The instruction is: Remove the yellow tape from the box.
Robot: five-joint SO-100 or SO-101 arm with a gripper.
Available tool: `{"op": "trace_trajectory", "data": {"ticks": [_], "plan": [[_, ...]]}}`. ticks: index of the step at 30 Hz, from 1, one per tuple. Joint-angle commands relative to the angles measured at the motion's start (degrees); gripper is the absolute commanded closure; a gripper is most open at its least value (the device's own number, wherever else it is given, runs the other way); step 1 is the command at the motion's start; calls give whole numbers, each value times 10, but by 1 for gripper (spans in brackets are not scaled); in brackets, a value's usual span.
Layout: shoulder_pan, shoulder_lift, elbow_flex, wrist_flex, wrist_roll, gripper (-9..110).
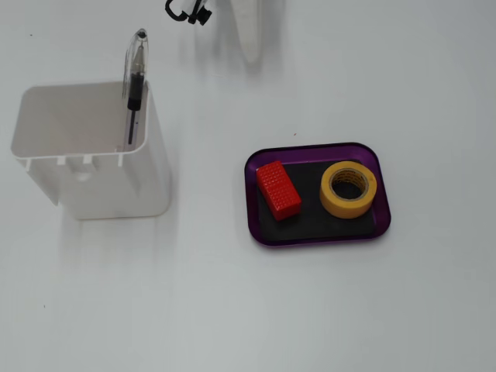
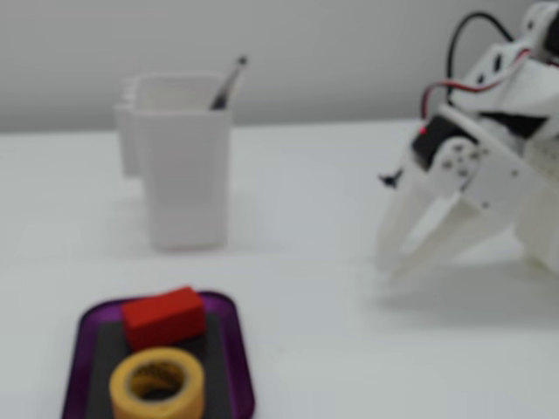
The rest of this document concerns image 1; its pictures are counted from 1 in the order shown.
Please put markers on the purple metal tray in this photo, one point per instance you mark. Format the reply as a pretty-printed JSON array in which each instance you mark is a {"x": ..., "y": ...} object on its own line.
[{"x": 381, "y": 217}]

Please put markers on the yellow masking tape roll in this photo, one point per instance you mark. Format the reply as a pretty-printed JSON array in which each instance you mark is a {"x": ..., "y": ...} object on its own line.
[{"x": 329, "y": 201}]

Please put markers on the red textured block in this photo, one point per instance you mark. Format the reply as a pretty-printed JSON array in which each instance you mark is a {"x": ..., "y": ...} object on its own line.
[{"x": 279, "y": 190}]

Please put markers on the clear black ballpoint pen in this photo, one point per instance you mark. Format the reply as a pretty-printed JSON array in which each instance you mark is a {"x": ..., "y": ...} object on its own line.
[{"x": 135, "y": 93}]

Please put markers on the white plastic container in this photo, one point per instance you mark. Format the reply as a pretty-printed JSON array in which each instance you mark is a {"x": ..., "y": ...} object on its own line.
[{"x": 116, "y": 186}]

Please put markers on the black tray mat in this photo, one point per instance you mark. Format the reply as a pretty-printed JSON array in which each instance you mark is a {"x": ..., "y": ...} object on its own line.
[{"x": 310, "y": 224}]

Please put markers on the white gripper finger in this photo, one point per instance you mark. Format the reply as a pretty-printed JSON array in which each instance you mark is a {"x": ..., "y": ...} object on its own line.
[{"x": 252, "y": 31}]

